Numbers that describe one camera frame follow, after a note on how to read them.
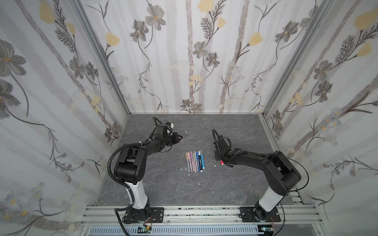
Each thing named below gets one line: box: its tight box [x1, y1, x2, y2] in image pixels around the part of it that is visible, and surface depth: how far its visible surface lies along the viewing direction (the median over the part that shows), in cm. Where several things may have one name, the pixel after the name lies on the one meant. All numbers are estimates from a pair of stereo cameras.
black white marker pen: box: [197, 150, 203, 173], surface depth 95 cm
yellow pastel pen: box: [185, 151, 190, 173], surface depth 97 cm
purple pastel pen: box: [189, 150, 193, 172], surface depth 97 cm
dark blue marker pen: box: [195, 151, 201, 172], surface depth 95 cm
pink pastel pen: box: [188, 151, 193, 172], surface depth 97 cm
